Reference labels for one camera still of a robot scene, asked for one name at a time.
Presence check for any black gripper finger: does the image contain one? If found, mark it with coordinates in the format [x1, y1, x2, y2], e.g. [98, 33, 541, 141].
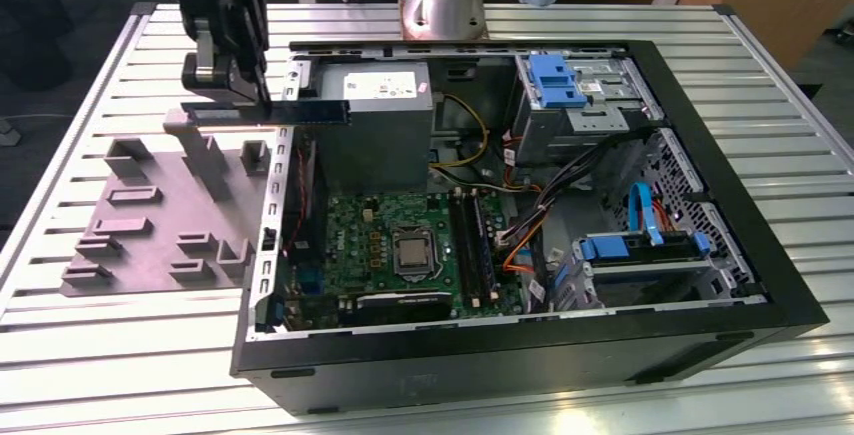
[183, 29, 259, 105]
[223, 0, 274, 119]

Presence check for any blue RAM stick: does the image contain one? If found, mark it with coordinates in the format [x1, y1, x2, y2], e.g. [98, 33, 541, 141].
[183, 99, 354, 129]

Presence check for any grey parts rack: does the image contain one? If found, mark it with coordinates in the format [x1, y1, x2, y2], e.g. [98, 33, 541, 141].
[59, 109, 279, 299]

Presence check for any black office chair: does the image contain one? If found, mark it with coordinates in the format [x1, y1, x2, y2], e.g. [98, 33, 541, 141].
[0, 0, 76, 92]

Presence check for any grey power supply unit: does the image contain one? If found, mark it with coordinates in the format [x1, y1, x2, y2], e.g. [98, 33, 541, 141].
[311, 59, 436, 196]

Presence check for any black case fan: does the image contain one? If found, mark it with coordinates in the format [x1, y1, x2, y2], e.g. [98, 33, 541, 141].
[286, 127, 328, 256]

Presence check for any blue board connector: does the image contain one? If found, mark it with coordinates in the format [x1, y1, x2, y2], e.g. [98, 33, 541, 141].
[298, 265, 326, 299]

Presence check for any green motherboard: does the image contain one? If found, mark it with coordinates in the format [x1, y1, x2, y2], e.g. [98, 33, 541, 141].
[319, 188, 533, 317]

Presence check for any blue plastic disk carrier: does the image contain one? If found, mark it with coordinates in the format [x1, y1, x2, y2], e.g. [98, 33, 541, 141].
[535, 85, 590, 109]
[526, 54, 577, 90]

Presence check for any silver CPU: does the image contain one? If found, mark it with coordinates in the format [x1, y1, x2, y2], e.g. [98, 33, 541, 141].
[396, 242, 434, 270]

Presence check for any black graphics card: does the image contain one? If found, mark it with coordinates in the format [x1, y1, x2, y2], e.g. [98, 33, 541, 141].
[336, 288, 454, 327]

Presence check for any grey metal drive cage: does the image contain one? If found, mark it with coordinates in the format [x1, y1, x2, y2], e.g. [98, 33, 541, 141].
[513, 52, 666, 166]

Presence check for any hard disk in blue carrier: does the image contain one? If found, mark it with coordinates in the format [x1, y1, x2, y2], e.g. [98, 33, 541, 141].
[578, 233, 710, 269]

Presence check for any black PC case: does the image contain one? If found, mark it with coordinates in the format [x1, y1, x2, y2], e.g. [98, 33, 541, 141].
[230, 39, 833, 414]

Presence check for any grey metal disk bay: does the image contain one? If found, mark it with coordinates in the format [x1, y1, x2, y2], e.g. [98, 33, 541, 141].
[543, 232, 766, 316]

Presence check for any wooden cabinet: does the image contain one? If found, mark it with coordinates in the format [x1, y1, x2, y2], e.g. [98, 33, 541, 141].
[679, 0, 854, 79]

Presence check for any red black twisted wire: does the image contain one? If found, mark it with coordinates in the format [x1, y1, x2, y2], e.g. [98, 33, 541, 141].
[283, 147, 316, 256]

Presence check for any yellow wire pair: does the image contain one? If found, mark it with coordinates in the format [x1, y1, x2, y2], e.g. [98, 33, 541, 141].
[428, 93, 493, 172]

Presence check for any red orange wire bundle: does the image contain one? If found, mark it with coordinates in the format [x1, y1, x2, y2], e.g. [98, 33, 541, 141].
[494, 127, 543, 194]

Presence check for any orange data cable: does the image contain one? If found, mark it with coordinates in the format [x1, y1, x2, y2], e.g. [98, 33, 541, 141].
[501, 233, 535, 275]

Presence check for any black cable bundle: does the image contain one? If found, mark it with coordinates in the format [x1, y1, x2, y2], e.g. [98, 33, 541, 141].
[533, 127, 662, 211]

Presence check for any blue flat data cable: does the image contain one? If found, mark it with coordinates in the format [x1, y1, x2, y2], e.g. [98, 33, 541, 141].
[629, 182, 667, 246]

